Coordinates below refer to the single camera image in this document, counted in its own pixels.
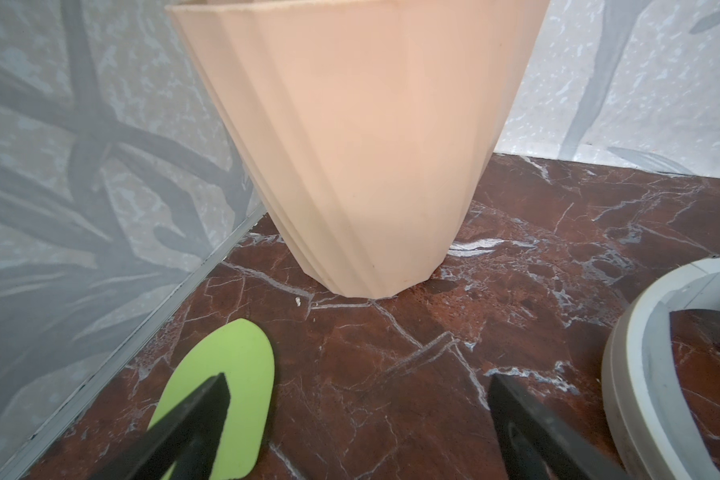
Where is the peach flower pot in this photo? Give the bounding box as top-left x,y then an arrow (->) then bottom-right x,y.
167,0 -> 548,299

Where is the green trowel wooden handle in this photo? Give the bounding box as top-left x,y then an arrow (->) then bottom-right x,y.
150,318 -> 275,479

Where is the white headphones pair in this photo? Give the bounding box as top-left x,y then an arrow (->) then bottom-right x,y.
602,257 -> 720,479

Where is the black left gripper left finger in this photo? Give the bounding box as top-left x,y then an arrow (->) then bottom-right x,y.
91,374 -> 230,479

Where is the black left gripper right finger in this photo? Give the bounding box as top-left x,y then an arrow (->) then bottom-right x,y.
487,374 -> 629,479

